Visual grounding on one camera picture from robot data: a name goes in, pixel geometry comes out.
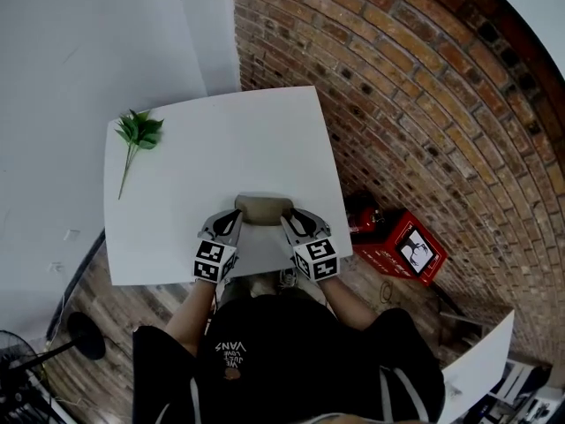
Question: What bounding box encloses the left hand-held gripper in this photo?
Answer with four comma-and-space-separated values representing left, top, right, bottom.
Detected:
192, 208, 245, 285

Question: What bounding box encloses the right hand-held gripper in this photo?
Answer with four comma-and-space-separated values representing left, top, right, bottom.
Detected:
280, 207, 341, 284

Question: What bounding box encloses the person's right forearm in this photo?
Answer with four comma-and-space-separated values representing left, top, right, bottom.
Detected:
314, 275, 381, 331

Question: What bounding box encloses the person's left forearm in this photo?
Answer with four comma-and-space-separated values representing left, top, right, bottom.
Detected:
164, 277, 222, 358

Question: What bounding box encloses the person's sneaker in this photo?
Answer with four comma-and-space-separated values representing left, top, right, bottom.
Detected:
276, 268, 300, 292

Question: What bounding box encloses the red fire extinguisher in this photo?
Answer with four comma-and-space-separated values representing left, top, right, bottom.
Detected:
344, 193, 386, 234

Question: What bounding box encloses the red fire extinguisher box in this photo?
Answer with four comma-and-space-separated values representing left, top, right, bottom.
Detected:
352, 209, 449, 288

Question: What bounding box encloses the person's black printed shirt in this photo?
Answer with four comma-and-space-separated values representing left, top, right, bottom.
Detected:
132, 293, 447, 424

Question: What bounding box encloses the green artificial leaf sprig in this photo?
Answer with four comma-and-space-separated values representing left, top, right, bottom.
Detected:
114, 108, 165, 201

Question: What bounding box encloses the black standing fan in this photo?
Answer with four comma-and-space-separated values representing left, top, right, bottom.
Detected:
0, 311, 108, 424

